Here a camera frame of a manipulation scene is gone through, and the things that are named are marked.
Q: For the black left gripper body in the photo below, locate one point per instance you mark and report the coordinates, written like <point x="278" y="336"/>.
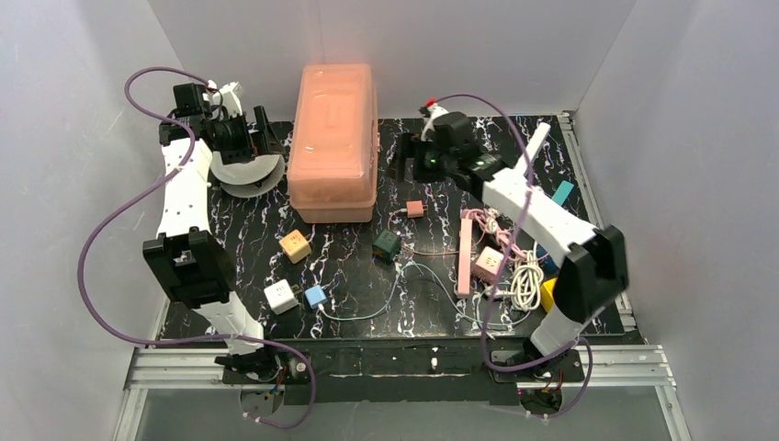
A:
<point x="249" y="135"/>

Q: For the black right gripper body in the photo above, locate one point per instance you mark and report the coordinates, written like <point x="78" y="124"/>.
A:
<point x="423" y="158"/>

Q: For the pink usb charger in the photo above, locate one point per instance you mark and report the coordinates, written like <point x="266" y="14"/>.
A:
<point x="415" y="209"/>

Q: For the pink plastic storage box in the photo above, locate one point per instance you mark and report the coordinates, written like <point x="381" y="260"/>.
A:
<point x="333" y="160"/>

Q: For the dark green cube socket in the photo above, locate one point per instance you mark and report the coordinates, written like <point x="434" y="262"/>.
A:
<point x="386" y="246"/>

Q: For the white power strip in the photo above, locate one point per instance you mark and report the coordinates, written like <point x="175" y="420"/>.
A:
<point x="532" y="148"/>

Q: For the tan cube socket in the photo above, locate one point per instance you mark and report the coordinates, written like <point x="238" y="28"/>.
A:
<point x="295" y="246"/>

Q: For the pink cube socket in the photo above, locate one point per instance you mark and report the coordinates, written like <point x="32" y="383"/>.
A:
<point x="487" y="265"/>

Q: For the teal power strip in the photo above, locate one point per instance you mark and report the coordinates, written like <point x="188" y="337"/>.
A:
<point x="562" y="192"/>

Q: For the light blue plug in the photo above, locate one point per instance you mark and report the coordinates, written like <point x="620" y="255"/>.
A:
<point x="316" y="297"/>

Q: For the white cube socket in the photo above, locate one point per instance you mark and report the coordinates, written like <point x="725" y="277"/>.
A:
<point x="281" y="297"/>

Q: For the blue cube socket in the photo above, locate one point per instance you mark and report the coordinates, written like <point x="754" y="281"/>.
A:
<point x="545" y="261"/>

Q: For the yellow cube socket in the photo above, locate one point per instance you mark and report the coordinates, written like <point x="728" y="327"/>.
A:
<point x="546" y="294"/>

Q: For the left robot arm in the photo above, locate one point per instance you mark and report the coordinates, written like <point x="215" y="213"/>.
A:
<point x="192" y="267"/>

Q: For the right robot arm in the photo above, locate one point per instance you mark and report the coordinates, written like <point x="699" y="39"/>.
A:
<point x="592" y="261"/>

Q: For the grey filament spool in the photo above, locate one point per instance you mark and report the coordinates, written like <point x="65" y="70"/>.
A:
<point x="249" y="180"/>

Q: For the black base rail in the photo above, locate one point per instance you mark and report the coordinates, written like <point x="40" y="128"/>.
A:
<point x="402" y="369"/>

